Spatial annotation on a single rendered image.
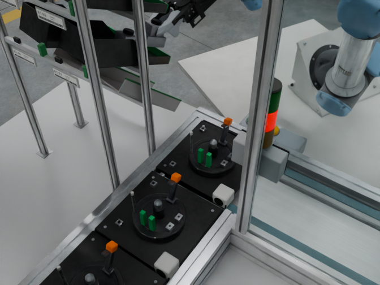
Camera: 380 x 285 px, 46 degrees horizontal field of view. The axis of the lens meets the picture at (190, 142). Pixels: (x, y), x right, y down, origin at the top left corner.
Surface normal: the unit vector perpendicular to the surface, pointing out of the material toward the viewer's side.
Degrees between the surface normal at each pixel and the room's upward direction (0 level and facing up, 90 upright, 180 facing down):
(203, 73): 0
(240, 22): 0
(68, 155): 0
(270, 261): 90
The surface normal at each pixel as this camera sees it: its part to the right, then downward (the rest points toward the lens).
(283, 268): -0.57, 0.59
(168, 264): 0.00, -0.70
